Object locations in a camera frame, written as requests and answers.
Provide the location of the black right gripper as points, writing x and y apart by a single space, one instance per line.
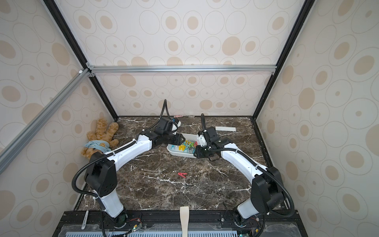
200 151

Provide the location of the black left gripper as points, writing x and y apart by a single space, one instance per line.
178 139

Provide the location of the yellow clothespin apart from pile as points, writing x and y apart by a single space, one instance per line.
183 147

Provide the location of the white plastic storage box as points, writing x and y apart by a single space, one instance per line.
189 153

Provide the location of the pink red clothespin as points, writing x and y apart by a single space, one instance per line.
182 175

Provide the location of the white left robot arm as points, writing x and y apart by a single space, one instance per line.
99 179

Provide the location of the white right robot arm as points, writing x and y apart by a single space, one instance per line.
267 190

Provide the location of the white paper strip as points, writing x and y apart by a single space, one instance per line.
223 128

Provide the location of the brown teddy bear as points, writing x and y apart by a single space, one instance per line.
101 140

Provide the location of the beige tape strip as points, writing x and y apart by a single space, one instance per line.
184 218

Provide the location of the horizontal aluminium rail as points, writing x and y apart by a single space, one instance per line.
183 69

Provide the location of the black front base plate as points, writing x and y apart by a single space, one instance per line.
160 223

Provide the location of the left diagonal aluminium rail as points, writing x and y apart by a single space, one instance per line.
25 136

